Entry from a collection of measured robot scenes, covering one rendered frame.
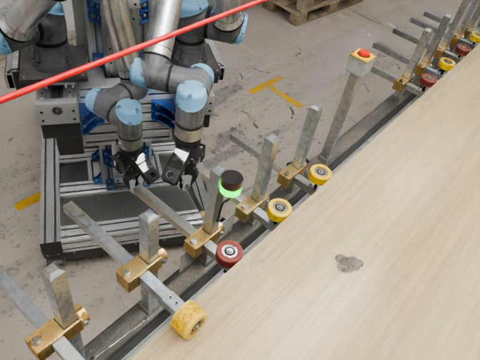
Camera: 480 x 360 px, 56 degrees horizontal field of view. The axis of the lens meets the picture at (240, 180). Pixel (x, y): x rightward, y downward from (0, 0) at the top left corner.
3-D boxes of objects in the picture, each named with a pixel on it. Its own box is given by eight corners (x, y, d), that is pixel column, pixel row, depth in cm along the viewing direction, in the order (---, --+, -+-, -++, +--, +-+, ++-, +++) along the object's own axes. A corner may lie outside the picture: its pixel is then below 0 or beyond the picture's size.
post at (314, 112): (281, 198, 186) (310, 104, 153) (286, 193, 188) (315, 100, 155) (287, 203, 185) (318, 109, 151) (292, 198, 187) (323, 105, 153)
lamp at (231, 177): (209, 226, 134) (216, 176, 119) (221, 216, 138) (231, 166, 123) (223, 238, 132) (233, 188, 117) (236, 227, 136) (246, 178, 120)
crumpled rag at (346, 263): (334, 271, 132) (336, 266, 130) (333, 252, 137) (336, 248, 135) (363, 276, 132) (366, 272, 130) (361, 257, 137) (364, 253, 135)
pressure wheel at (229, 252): (207, 271, 138) (211, 249, 130) (224, 256, 143) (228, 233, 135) (226, 287, 135) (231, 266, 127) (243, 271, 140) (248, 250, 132)
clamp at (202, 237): (183, 249, 139) (183, 239, 136) (212, 226, 148) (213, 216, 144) (196, 260, 137) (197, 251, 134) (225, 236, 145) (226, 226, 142)
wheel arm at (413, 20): (408, 23, 288) (411, 16, 285) (410, 21, 290) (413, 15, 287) (472, 52, 271) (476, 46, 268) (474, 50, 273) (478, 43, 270)
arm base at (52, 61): (31, 51, 165) (26, 25, 158) (75, 49, 170) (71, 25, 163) (30, 73, 155) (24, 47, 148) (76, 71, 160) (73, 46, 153)
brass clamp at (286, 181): (275, 181, 172) (277, 171, 169) (295, 165, 181) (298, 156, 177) (287, 189, 170) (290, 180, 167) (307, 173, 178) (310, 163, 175)
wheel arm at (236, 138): (228, 141, 185) (229, 133, 182) (233, 138, 187) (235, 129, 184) (314, 199, 168) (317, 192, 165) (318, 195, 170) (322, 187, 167)
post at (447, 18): (406, 92, 262) (444, 13, 228) (408, 90, 264) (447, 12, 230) (411, 95, 261) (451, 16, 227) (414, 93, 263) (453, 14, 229)
